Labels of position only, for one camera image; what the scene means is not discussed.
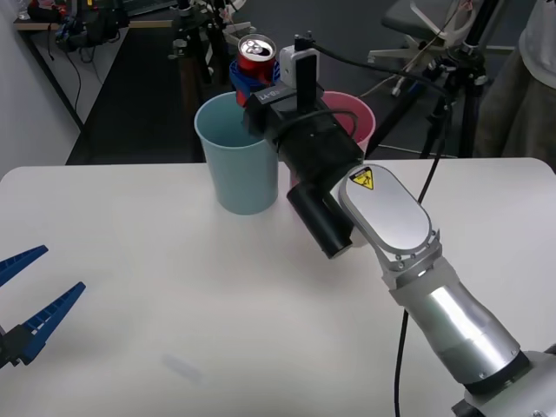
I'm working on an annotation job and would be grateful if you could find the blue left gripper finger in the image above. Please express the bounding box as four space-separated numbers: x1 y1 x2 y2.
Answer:
0 244 49 288
0 281 87 369

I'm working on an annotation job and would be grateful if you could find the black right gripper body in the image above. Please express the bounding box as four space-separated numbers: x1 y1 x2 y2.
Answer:
241 84 326 143

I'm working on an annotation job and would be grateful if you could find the red drink can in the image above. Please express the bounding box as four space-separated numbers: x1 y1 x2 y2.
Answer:
236 33 279 83

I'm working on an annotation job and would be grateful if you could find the black tripod stand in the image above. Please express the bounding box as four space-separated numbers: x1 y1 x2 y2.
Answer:
168 0 245 95

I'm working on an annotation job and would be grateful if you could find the pale blue plastic bin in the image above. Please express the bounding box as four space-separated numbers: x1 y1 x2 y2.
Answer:
193 90 281 216

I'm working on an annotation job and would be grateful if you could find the pink plastic bin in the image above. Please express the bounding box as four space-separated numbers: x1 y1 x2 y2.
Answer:
288 89 376 187

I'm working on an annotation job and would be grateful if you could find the grey office chair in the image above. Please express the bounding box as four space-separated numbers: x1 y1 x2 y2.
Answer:
367 0 522 97

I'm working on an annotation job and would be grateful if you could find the large black tripod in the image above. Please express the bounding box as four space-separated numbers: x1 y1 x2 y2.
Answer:
367 0 505 160

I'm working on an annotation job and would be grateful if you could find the wooden edged desk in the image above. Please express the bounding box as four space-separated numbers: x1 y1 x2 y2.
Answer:
12 17 175 128

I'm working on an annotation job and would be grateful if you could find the person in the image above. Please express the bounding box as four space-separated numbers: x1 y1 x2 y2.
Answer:
472 0 556 160

